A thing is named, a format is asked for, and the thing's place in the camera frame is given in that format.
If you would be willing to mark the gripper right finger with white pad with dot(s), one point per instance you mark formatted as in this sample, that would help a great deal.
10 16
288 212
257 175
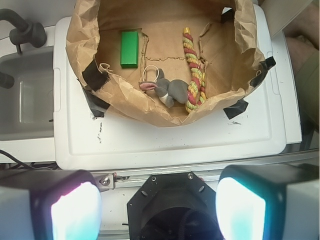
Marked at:
269 202

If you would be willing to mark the brown paper bag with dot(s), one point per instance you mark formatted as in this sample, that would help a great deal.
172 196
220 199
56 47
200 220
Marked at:
225 39

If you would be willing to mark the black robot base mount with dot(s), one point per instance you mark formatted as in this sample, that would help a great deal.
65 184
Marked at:
176 206

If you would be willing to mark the black faucet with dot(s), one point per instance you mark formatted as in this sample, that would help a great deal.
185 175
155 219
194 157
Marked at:
25 31

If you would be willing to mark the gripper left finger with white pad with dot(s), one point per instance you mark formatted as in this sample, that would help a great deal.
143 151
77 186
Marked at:
47 204

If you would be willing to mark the white plastic tray lid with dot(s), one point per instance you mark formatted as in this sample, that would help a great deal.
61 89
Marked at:
270 122

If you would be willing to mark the grey sink basin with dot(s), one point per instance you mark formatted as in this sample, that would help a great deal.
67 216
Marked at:
26 109

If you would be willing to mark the aluminium rail with bracket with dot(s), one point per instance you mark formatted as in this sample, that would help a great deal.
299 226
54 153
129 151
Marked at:
208 172

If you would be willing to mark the grey plush mouse toy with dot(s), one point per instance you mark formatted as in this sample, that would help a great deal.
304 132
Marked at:
167 91

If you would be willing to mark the green rectangular block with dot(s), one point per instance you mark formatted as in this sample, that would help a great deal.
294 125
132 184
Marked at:
129 49

